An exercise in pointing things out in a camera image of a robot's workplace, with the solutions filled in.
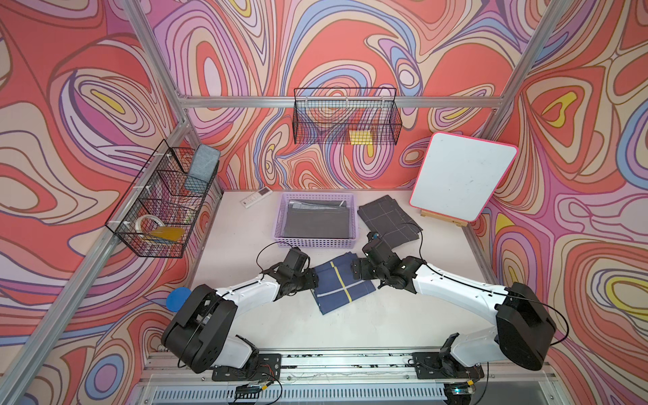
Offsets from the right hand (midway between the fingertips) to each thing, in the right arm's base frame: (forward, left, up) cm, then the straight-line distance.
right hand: (366, 270), depth 86 cm
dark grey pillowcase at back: (+27, -14, -6) cm, 31 cm away
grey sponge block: (+25, +53, +27) cm, 64 cm away
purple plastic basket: (+14, +17, -2) cm, 22 cm away
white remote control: (+41, +47, -4) cm, 62 cm away
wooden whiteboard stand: (+22, -42, -3) cm, 47 cm away
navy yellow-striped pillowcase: (-2, +10, -7) cm, 12 cm away
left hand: (0, +18, -6) cm, 18 cm away
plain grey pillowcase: (+28, +17, -5) cm, 33 cm away
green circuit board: (-32, +38, -9) cm, 50 cm away
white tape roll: (+2, +63, +27) cm, 69 cm away
